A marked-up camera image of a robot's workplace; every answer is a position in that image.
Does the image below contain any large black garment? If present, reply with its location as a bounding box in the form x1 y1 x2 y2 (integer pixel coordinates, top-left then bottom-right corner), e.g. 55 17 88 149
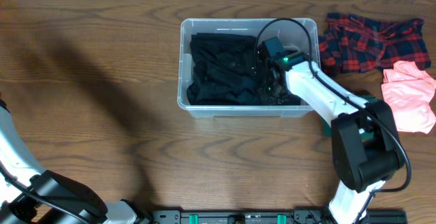
187 33 261 106

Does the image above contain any pink garment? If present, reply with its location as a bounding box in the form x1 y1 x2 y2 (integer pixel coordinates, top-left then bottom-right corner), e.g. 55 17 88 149
381 61 435 134

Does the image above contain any dark teal garment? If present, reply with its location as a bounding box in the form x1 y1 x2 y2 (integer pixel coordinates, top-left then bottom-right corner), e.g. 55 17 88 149
259 92 301 106

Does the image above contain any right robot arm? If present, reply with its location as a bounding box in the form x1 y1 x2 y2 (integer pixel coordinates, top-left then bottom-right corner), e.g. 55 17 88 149
255 37 411 223

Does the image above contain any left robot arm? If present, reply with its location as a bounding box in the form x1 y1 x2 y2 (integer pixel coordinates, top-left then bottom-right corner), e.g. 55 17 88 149
1 101 153 224

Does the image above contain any clear plastic storage bin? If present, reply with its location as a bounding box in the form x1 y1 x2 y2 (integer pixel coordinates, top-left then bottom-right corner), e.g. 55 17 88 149
177 18 320 118

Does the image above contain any red plaid flannel shirt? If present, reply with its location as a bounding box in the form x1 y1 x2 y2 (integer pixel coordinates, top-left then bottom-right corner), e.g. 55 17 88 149
318 12 431 76

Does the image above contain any dark green folded garment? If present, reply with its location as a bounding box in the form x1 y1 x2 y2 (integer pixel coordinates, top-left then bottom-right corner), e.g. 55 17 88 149
322 95 377 142

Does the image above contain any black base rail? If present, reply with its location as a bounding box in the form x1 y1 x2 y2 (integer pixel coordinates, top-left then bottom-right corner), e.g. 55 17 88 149
149 209 408 224

